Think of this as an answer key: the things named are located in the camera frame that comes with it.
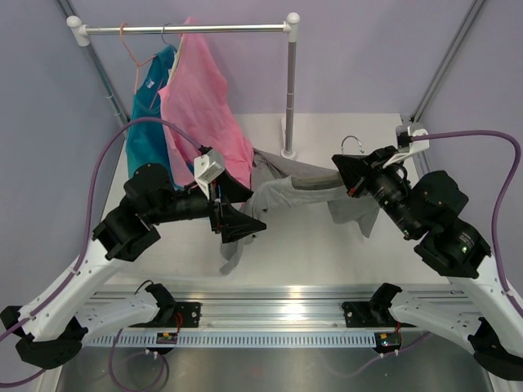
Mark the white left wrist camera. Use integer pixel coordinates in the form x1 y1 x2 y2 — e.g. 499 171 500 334
194 146 226 199

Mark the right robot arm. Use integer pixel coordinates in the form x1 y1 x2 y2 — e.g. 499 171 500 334
332 146 522 381

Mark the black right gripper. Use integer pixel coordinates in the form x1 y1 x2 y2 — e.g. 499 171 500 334
333 145 422 238

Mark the silver clothes rack rail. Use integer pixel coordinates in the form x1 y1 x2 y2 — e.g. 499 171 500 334
65 12 301 47

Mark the white clothes rack base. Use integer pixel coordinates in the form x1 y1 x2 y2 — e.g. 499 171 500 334
279 116 297 158

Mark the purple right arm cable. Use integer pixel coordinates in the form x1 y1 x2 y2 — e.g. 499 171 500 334
326 129 523 376

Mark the cream hanger of pink shirt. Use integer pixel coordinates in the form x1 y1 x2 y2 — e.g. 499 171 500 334
160 24 183 85

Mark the pink t shirt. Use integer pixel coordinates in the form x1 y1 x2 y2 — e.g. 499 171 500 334
159 33 253 187

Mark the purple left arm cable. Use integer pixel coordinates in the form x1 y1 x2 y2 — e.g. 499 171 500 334
0 117 213 387

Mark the beige hanger with metal hook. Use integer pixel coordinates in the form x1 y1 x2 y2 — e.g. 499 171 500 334
291 135 364 191

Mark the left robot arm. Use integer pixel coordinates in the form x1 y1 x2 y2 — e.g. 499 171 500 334
1 163 266 370

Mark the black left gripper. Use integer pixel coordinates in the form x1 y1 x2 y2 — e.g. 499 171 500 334
148 167 266 241

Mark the teal t shirt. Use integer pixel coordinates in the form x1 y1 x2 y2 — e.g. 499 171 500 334
126 45 173 177

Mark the aluminium frame rail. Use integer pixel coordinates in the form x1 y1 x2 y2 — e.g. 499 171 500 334
87 285 467 330

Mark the silver clothes rack pole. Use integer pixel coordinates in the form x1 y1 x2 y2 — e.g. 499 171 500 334
284 38 297 154

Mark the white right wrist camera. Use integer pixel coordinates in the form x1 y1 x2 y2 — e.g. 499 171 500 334
383 122 430 168

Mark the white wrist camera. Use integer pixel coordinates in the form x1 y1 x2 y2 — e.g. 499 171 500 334
383 122 430 168
194 146 226 199

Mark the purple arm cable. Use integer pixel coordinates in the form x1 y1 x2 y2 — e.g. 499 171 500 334
326 129 523 376
0 117 213 387

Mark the grey t shirt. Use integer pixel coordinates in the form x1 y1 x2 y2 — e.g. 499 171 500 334
219 147 382 275

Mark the white slotted cable duct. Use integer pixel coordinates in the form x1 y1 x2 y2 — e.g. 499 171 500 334
88 331 377 349

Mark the pink wire hanger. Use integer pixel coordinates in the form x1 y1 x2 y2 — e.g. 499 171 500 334
118 22 157 94

